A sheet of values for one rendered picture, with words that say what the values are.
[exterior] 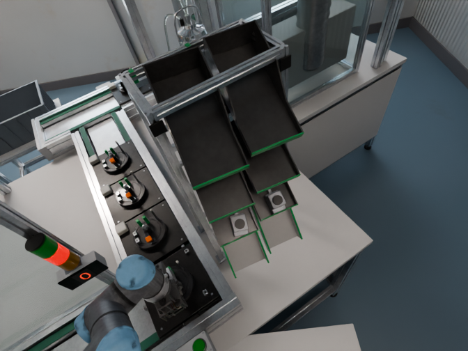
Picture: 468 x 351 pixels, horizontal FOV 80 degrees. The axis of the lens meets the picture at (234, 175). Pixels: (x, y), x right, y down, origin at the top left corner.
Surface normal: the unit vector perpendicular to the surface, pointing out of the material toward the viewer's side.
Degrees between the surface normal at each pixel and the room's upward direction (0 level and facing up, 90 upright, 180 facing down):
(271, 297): 0
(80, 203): 0
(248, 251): 45
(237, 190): 25
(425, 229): 0
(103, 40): 90
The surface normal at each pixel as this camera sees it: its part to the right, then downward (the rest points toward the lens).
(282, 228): 0.16, 0.08
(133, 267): -0.14, -0.59
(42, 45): 0.07, 0.80
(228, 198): 0.03, -0.23
